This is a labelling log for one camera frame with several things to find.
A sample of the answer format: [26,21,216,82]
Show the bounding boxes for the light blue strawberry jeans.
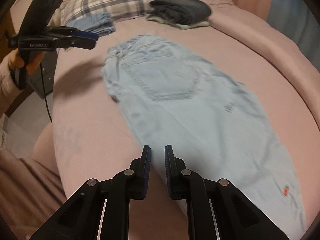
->
[102,35,306,239]

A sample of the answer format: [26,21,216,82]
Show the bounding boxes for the person's left hand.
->
[8,49,44,75]

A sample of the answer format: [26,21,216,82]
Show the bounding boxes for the folded blue shorts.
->
[66,13,116,37]

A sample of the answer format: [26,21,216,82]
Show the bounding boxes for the plaid pillow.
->
[60,0,154,24]

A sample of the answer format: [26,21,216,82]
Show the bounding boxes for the dark bedside cabinet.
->
[28,51,57,99]

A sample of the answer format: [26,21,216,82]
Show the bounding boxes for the pink bed sheet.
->
[53,17,319,224]

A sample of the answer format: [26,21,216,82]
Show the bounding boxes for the folded pale green garment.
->
[145,15,209,30]

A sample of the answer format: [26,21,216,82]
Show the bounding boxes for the folded dark denim jeans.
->
[150,0,212,25]

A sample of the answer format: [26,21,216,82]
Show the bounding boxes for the pink duvet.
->
[200,0,319,122]

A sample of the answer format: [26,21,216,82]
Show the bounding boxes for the blue curtain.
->
[267,0,319,69]

